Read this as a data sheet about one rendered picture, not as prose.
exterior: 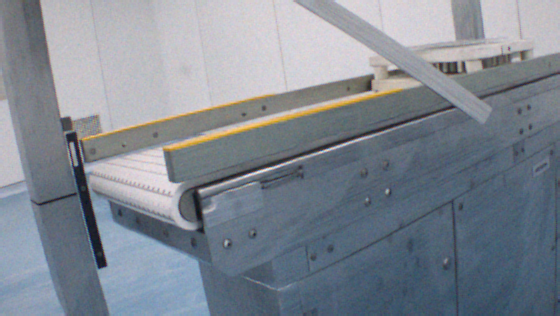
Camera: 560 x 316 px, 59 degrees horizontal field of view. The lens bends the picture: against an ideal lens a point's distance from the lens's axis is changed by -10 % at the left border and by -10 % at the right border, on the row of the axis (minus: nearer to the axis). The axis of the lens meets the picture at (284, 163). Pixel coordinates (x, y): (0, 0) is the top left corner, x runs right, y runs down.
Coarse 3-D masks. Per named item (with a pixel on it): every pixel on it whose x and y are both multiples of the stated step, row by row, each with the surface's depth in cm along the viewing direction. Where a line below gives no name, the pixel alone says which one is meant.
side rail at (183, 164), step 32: (512, 64) 88; (544, 64) 97; (384, 96) 67; (416, 96) 71; (256, 128) 55; (288, 128) 57; (320, 128) 60; (352, 128) 63; (192, 160) 50; (224, 160) 53
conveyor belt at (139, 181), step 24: (552, 72) 103; (168, 144) 78; (312, 144) 62; (96, 168) 70; (120, 168) 65; (144, 168) 62; (240, 168) 56; (96, 192) 70; (120, 192) 61; (144, 192) 56; (168, 192) 52; (168, 216) 52
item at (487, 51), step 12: (468, 48) 86; (480, 48) 85; (492, 48) 87; (504, 48) 90; (516, 48) 93; (528, 48) 96; (372, 60) 102; (384, 60) 99; (432, 60) 91; (444, 60) 89; (456, 60) 87; (468, 60) 85
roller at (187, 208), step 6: (186, 192) 52; (192, 192) 52; (180, 198) 52; (186, 198) 51; (192, 198) 52; (180, 204) 51; (186, 204) 51; (192, 204) 52; (198, 204) 52; (180, 210) 51; (186, 210) 51; (192, 210) 52; (198, 210) 52; (186, 216) 52; (192, 216) 52; (198, 216) 52
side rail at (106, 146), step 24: (288, 96) 92; (312, 96) 95; (336, 96) 99; (168, 120) 78; (192, 120) 80; (216, 120) 83; (240, 120) 86; (96, 144) 71; (120, 144) 73; (144, 144) 76
